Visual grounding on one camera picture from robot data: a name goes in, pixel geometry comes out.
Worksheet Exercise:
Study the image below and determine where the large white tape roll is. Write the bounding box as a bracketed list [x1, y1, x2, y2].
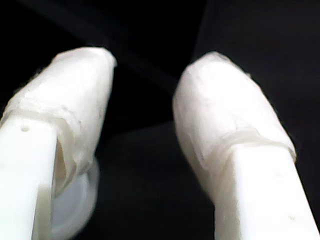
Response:
[51, 157, 100, 240]

